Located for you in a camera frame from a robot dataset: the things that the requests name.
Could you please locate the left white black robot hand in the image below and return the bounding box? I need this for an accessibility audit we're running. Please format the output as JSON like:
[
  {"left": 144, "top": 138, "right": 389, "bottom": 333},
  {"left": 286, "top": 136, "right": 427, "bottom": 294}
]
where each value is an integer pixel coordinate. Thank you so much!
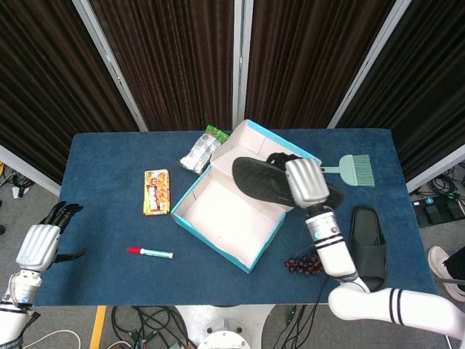
[{"left": 15, "top": 201, "right": 87, "bottom": 273}]

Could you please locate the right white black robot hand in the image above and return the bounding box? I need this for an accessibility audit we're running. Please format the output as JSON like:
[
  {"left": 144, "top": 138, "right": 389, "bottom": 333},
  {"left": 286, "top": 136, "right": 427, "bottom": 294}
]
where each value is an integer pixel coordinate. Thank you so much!
[{"left": 267, "top": 152, "right": 331, "bottom": 210}]

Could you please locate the black slipper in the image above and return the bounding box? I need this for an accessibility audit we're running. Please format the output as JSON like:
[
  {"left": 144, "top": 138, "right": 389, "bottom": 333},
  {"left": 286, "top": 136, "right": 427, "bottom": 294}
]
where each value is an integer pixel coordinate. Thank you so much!
[
  {"left": 349, "top": 206, "right": 388, "bottom": 292},
  {"left": 231, "top": 156, "right": 344, "bottom": 214}
]

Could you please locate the light blue shoe box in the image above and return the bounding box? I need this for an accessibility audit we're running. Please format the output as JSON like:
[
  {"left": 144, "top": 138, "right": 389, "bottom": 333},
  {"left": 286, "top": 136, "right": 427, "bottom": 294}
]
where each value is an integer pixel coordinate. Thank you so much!
[{"left": 170, "top": 119, "right": 323, "bottom": 273}]

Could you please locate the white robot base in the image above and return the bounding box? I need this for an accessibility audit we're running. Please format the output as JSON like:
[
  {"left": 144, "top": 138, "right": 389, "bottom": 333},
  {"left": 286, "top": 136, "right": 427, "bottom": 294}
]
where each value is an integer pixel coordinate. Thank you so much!
[{"left": 174, "top": 304, "right": 277, "bottom": 349}]

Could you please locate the pale green hand brush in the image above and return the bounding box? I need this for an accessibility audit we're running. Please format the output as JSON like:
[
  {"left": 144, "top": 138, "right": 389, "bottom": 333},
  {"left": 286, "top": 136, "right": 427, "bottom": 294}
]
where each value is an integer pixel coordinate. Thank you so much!
[{"left": 319, "top": 154, "right": 376, "bottom": 188}]

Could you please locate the orange snack packet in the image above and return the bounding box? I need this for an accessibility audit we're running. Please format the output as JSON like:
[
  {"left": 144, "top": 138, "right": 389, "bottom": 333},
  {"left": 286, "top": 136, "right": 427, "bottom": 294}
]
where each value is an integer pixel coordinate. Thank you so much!
[{"left": 142, "top": 169, "right": 171, "bottom": 217}]

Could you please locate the blue table cloth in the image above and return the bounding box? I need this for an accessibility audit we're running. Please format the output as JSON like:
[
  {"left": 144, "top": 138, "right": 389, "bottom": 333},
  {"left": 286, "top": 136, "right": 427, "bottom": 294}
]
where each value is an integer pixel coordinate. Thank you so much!
[{"left": 34, "top": 127, "right": 439, "bottom": 307}]

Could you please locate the dark purple grape bunch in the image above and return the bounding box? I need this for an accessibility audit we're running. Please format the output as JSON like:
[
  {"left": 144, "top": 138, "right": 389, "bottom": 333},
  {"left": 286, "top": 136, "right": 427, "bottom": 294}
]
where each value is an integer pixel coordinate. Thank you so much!
[{"left": 284, "top": 250, "right": 325, "bottom": 276}]

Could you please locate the yellow floor tape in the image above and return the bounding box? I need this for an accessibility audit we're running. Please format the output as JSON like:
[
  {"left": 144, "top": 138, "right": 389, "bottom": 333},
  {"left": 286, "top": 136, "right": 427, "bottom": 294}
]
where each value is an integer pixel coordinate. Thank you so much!
[{"left": 89, "top": 305, "right": 108, "bottom": 349}]

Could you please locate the green white snack packet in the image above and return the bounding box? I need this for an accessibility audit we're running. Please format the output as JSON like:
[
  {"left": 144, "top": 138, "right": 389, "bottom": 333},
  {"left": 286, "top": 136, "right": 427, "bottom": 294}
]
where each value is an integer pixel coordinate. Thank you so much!
[{"left": 177, "top": 123, "right": 230, "bottom": 176}]

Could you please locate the red cap marker pen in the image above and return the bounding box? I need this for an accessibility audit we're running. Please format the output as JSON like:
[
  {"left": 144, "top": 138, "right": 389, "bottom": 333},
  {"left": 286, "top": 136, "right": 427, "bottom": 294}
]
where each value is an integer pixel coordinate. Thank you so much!
[{"left": 126, "top": 246, "right": 174, "bottom": 260}]

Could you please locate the dark brown partition panel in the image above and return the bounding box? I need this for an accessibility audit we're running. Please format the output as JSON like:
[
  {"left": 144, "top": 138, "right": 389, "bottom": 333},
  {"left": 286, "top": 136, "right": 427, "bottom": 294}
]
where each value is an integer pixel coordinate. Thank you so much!
[
  {"left": 0, "top": 0, "right": 148, "bottom": 186},
  {"left": 234, "top": 0, "right": 415, "bottom": 130},
  {"left": 326, "top": 0, "right": 465, "bottom": 192},
  {"left": 72, "top": 0, "right": 243, "bottom": 132}
]

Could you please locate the white shoe of person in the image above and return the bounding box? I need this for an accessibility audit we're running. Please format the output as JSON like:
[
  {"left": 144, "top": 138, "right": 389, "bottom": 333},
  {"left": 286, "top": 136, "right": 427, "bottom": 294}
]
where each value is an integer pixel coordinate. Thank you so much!
[{"left": 427, "top": 246, "right": 465, "bottom": 303}]

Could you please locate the black trouser leg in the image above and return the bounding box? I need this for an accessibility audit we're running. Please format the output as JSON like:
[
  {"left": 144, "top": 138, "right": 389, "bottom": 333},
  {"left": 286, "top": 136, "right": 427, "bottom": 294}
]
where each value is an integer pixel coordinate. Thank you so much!
[{"left": 445, "top": 246, "right": 465, "bottom": 281}]

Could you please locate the white floor cable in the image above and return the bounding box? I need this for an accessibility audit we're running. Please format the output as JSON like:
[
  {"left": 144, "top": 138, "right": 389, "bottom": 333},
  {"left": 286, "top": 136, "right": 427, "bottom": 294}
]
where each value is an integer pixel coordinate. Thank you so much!
[{"left": 34, "top": 329, "right": 83, "bottom": 349}]

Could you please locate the black floor cable bundle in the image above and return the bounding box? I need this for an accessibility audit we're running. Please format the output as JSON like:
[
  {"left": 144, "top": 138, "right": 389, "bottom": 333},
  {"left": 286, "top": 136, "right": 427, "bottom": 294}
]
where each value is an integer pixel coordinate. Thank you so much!
[{"left": 110, "top": 305, "right": 190, "bottom": 349}]

